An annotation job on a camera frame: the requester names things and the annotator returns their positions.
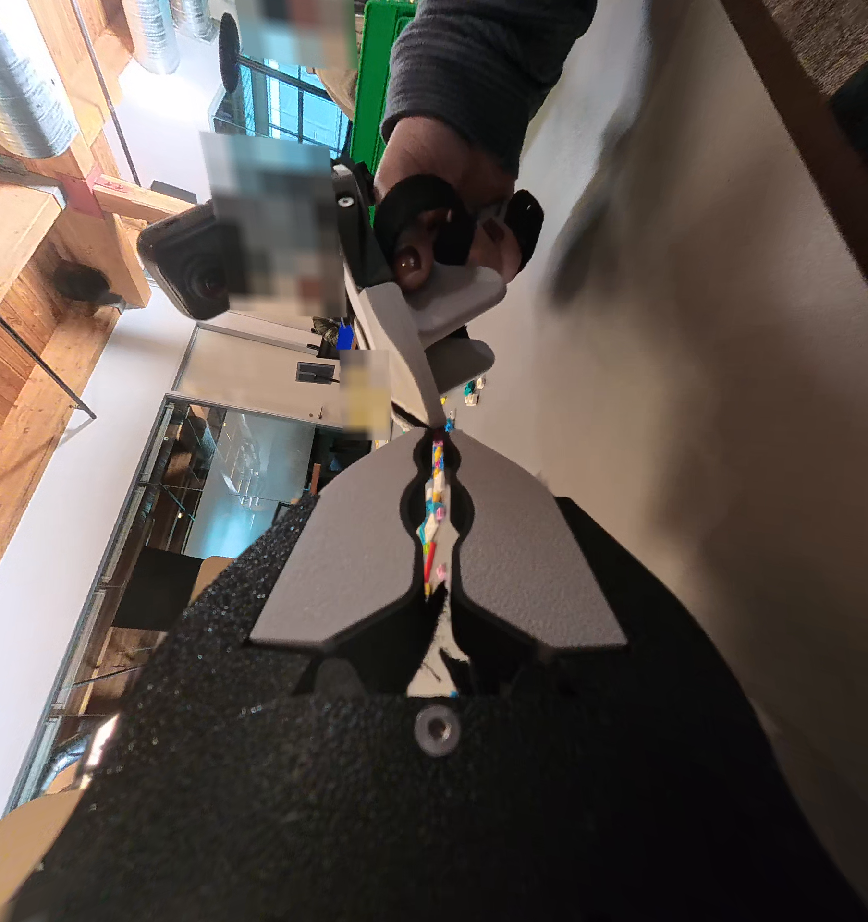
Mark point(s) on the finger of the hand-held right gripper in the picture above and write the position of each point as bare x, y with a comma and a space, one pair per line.
398, 346
462, 360

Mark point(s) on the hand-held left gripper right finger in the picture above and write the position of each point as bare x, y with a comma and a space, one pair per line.
534, 569

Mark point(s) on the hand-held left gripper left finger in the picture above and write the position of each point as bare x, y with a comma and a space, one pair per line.
347, 562

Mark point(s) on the person's right forearm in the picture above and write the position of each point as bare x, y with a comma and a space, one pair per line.
477, 65

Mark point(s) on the white desk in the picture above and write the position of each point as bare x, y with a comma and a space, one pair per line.
693, 360

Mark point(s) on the person's right hand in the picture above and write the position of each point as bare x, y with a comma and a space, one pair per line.
448, 155

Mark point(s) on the blue plastic bin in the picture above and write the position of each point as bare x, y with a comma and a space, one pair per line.
344, 338

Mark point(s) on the pile of toy bricks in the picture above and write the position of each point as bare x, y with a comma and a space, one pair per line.
436, 497

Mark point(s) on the large window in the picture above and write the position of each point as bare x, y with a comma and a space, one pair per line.
297, 101

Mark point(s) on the green plastic crate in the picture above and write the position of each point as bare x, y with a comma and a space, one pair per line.
376, 79

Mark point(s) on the wooden ceiling beam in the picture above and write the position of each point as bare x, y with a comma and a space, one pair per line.
37, 238

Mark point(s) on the black wall panel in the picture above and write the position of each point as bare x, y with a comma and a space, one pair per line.
315, 373

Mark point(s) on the black dome ceiling camera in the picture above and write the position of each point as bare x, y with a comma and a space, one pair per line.
81, 282

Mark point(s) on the large silver air duct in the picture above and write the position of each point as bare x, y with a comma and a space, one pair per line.
16, 79

